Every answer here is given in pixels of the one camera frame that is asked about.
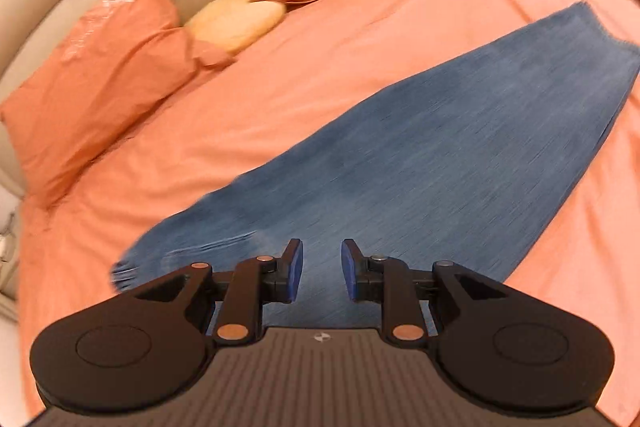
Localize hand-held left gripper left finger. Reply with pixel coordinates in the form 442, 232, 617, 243
122, 238, 305, 349

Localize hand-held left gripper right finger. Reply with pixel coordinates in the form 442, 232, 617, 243
341, 238, 516, 349

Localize blue denim pants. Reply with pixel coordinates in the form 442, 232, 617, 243
110, 1, 640, 330

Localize orange duvet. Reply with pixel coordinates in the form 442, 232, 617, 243
17, 0, 640, 427

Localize yellow plush cushion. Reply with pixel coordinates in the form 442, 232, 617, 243
184, 0, 287, 56

